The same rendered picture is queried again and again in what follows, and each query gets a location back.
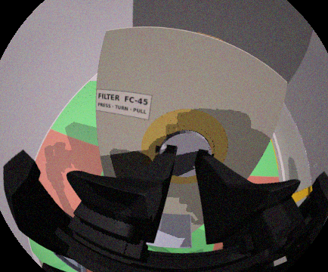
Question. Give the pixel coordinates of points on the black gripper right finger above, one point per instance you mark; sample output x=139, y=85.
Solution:
x=229, y=200

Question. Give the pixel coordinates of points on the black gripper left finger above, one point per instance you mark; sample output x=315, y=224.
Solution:
x=141, y=195

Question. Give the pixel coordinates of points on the grey cylinder with dark slotted face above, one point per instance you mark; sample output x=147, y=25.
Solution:
x=187, y=143

